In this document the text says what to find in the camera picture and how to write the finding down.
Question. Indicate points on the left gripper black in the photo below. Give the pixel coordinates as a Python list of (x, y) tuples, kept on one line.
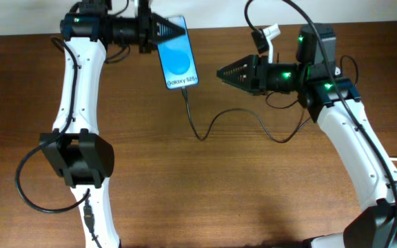
[(152, 21)]

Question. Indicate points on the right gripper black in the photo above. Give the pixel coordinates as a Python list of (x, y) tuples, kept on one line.
[(257, 64)]

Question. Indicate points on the blue Galaxy smartphone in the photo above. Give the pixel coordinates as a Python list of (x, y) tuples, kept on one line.
[(177, 59)]

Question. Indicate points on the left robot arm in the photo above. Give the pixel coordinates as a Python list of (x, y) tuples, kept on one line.
[(74, 148)]

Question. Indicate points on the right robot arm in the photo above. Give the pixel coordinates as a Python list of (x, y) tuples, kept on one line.
[(335, 105)]

